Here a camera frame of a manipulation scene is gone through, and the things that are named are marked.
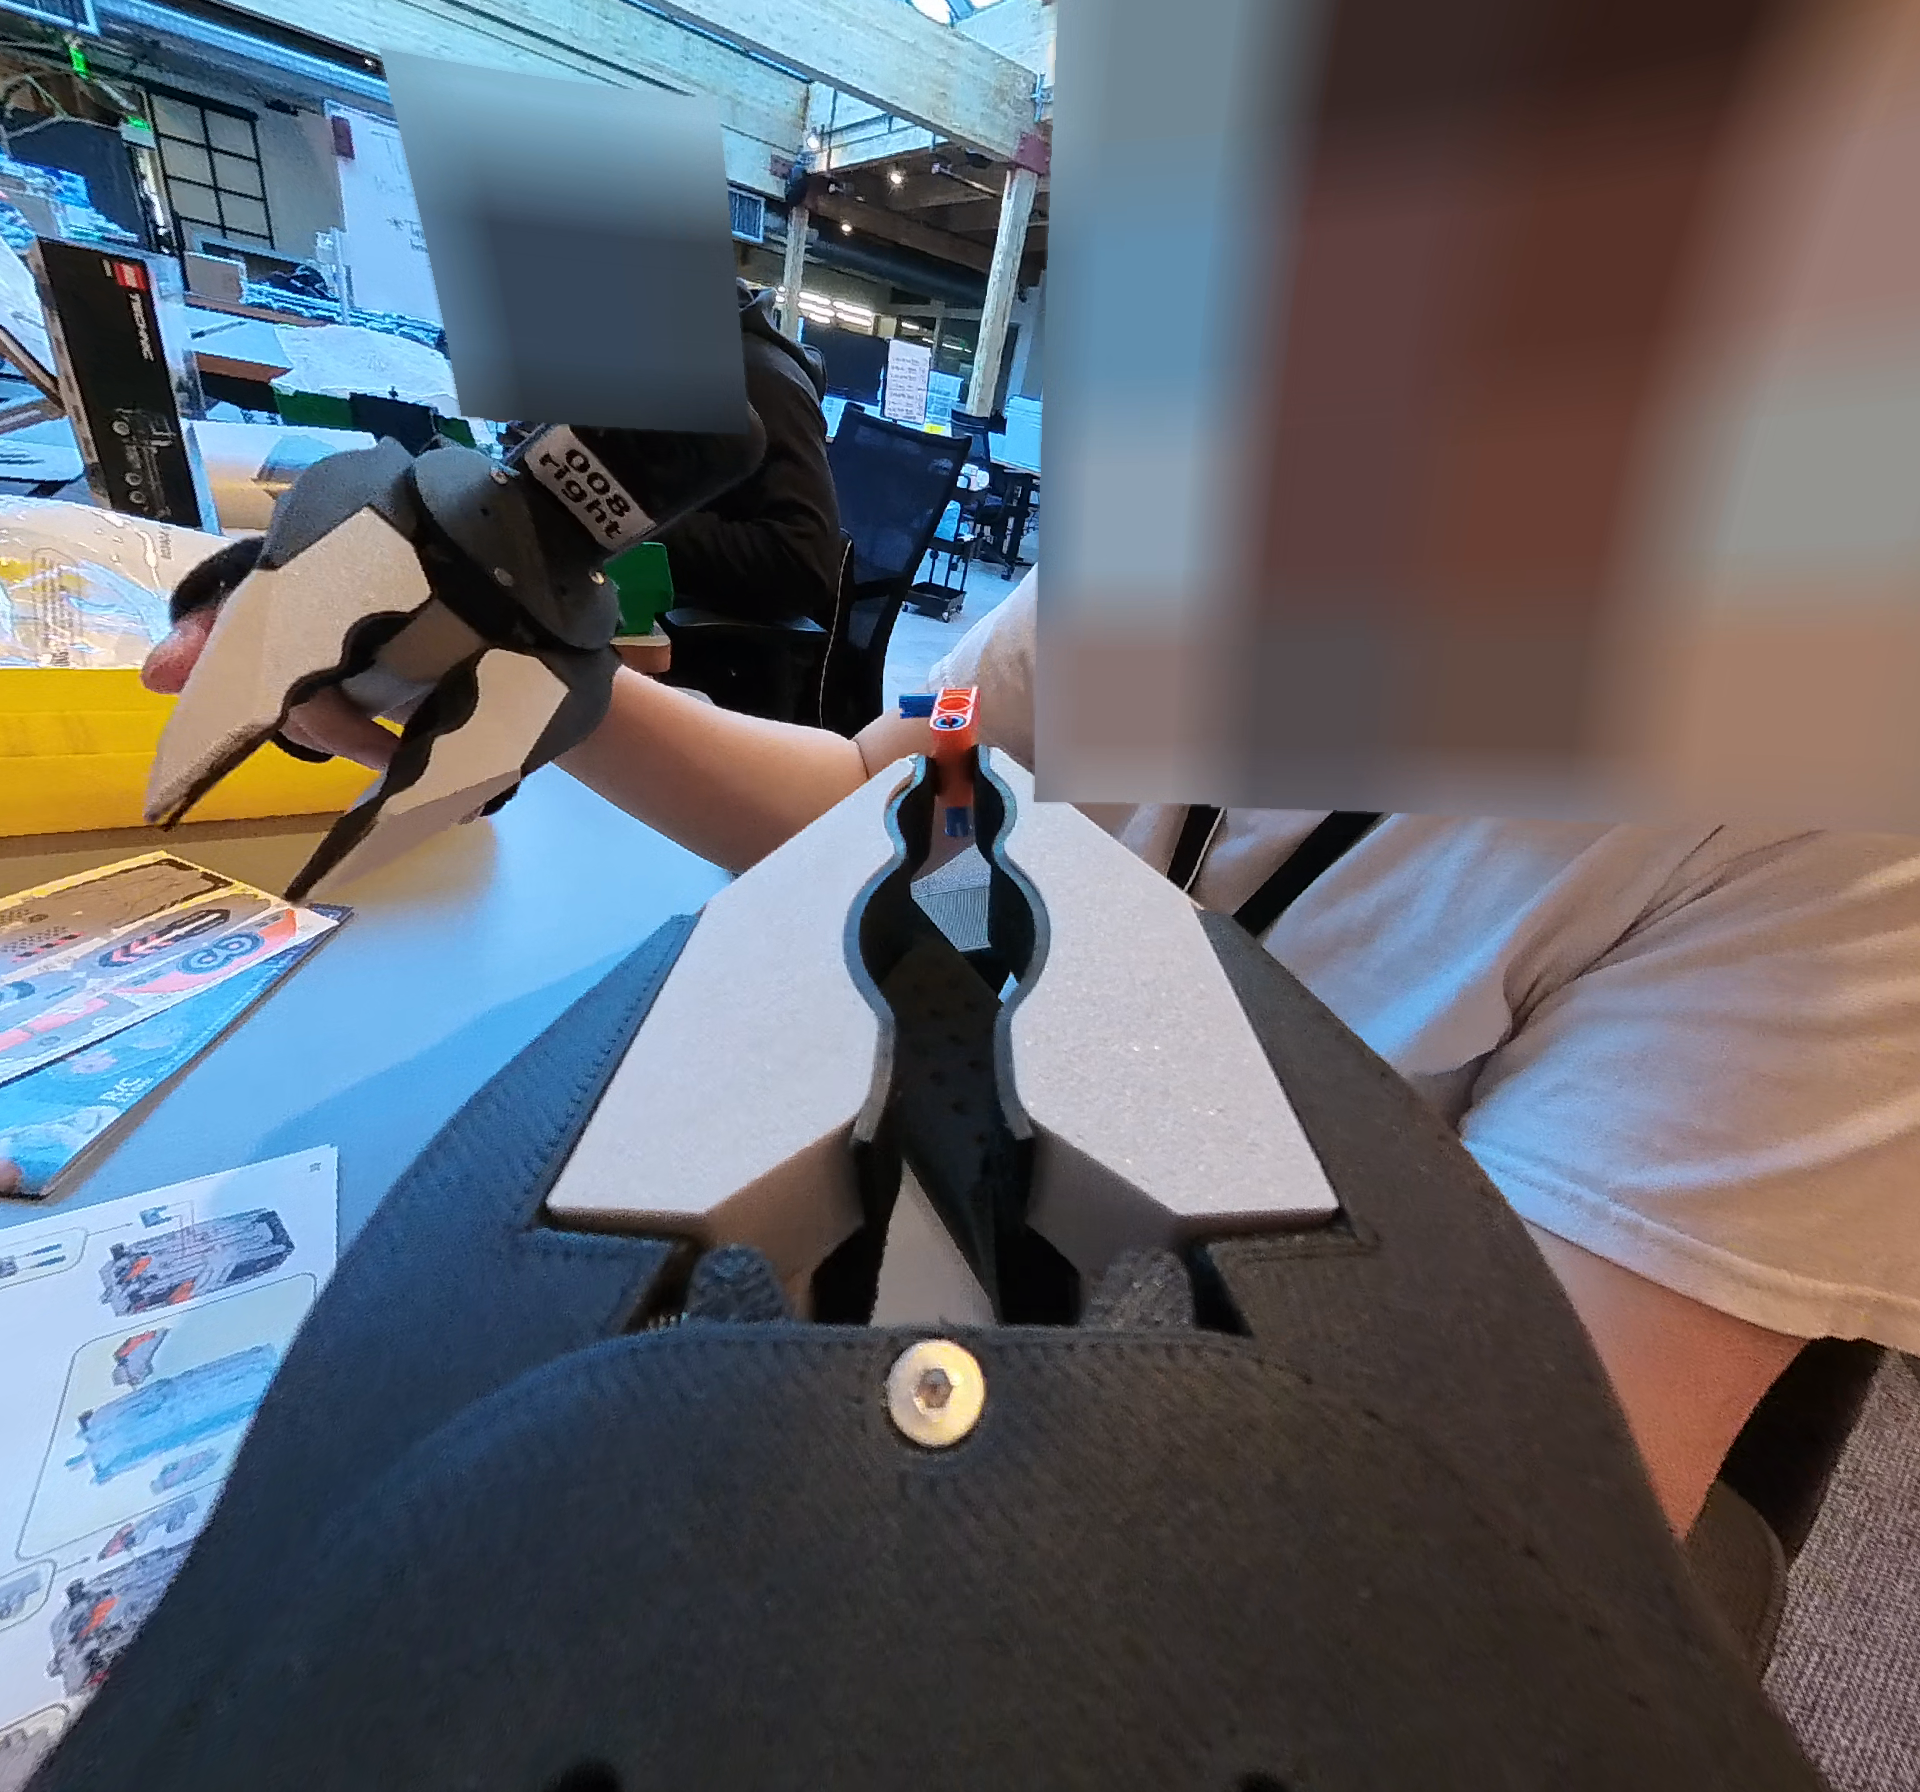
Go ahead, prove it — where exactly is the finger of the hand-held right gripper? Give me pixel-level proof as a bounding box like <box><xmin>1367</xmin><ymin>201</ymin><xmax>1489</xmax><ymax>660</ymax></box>
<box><xmin>284</xmin><ymin>644</ymin><xmax>583</xmax><ymax>905</ymax></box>
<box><xmin>142</xmin><ymin>507</ymin><xmax>441</xmax><ymax>830</ymax></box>

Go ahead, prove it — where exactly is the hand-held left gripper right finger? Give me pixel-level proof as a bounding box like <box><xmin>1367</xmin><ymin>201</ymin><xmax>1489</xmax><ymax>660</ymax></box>
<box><xmin>979</xmin><ymin>748</ymin><xmax>1340</xmax><ymax>1323</ymax></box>

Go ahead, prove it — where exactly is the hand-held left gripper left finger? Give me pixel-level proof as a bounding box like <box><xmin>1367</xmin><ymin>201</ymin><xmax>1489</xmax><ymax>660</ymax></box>
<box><xmin>548</xmin><ymin>753</ymin><xmax>918</xmax><ymax>1323</ymax></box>

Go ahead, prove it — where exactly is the orange toy brick piece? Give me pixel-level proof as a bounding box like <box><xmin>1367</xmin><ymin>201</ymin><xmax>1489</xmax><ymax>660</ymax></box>
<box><xmin>897</xmin><ymin>683</ymin><xmax>988</xmax><ymax>841</ymax></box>

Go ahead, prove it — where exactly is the person's left forearm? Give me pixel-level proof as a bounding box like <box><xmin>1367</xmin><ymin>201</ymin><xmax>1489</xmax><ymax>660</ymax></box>
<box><xmin>1523</xmin><ymin>1215</ymin><xmax>1808</xmax><ymax>1547</ymax></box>

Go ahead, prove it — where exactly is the person's right forearm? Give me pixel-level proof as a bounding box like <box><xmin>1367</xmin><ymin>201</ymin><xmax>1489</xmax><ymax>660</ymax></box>
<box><xmin>517</xmin><ymin>668</ymin><xmax>911</xmax><ymax>875</ymax></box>

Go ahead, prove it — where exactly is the person's right hand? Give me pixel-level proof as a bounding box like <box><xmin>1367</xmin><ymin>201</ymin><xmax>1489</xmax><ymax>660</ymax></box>
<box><xmin>141</xmin><ymin>616</ymin><xmax>426</xmax><ymax>774</ymax></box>

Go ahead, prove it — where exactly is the clear plastic bag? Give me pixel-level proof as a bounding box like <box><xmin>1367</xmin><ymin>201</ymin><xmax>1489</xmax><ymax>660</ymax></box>
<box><xmin>0</xmin><ymin>493</ymin><xmax>235</xmax><ymax>671</ymax></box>

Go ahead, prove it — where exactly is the black perforated cloth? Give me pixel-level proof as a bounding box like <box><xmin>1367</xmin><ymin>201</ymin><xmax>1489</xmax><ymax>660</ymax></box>
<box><xmin>870</xmin><ymin>892</ymin><xmax>1054</xmax><ymax>1322</ymax></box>

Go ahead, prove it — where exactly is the yellow box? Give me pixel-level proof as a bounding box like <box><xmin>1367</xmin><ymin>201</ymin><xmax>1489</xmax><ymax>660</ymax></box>
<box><xmin>0</xmin><ymin>665</ymin><xmax>380</xmax><ymax>842</ymax></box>

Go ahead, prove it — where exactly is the tall black toy set box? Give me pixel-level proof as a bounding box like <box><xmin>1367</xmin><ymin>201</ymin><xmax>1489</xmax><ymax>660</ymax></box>
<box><xmin>32</xmin><ymin>235</ymin><xmax>207</xmax><ymax>536</ymax></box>

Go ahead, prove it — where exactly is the colourful toy set booklet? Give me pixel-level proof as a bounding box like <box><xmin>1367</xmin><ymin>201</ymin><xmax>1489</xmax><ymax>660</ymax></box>
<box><xmin>0</xmin><ymin>847</ymin><xmax>356</xmax><ymax>1204</ymax></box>

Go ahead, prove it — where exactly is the black office chair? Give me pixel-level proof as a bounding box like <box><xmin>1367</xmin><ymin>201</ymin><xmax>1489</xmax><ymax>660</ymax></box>
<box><xmin>823</xmin><ymin>403</ymin><xmax>975</xmax><ymax>628</ymax></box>

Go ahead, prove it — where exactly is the black rolling cart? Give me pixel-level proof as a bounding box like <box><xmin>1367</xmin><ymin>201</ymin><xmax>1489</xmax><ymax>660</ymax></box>
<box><xmin>901</xmin><ymin>460</ymin><xmax>981</xmax><ymax>624</ymax></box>

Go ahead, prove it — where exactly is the white building instruction booklet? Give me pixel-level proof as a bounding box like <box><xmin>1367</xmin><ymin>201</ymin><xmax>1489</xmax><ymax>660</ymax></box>
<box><xmin>0</xmin><ymin>1148</ymin><xmax>341</xmax><ymax>1754</ymax></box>

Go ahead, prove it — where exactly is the black strap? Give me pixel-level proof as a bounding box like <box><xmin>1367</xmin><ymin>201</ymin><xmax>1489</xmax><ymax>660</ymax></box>
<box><xmin>1162</xmin><ymin>806</ymin><xmax>1385</xmax><ymax>940</ymax></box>

